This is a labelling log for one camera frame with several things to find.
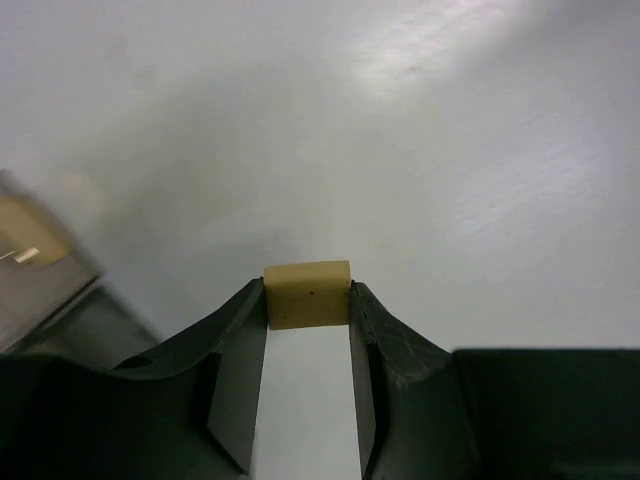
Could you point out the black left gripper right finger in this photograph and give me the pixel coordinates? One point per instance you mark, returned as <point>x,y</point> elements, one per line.
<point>426,413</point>

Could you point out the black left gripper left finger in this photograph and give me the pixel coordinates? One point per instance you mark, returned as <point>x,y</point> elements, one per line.
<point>183,409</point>

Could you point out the yellow eraser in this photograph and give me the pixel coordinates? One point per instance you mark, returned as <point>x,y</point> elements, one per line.
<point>307,295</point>

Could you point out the clear acrylic organizer box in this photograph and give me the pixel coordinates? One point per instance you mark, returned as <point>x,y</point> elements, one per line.
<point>53,297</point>

